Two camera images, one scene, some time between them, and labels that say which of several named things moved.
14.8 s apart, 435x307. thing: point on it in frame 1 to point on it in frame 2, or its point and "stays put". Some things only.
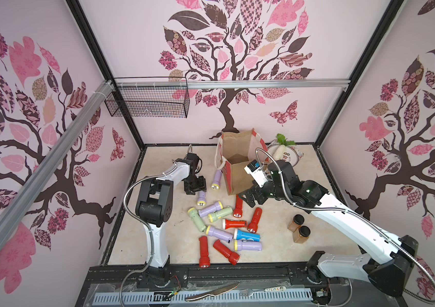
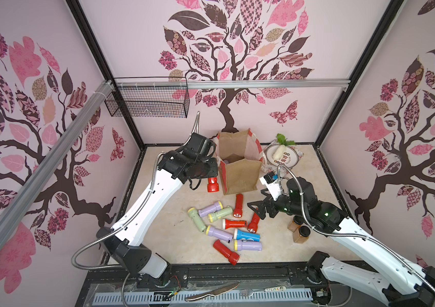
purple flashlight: (240, 245) stays put
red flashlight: (205, 261) to (213, 186)
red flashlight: (252, 228) stays put
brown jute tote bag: (233, 152) stays put
